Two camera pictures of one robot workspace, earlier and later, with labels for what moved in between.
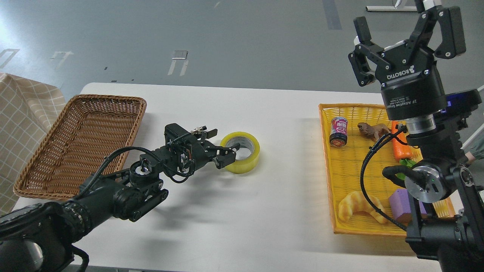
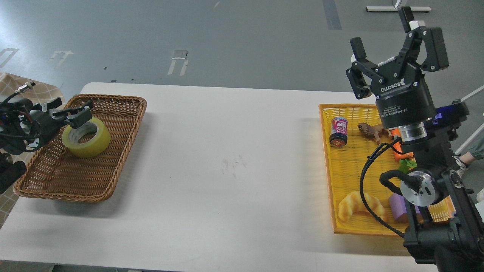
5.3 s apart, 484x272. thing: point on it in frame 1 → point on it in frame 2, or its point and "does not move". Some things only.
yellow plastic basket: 367,156 does not move
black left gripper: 186,152 → 42,125
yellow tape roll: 244,166 → 71,136
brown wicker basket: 90,139 does not move
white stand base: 391,8 does not move
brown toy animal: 375,132 does not move
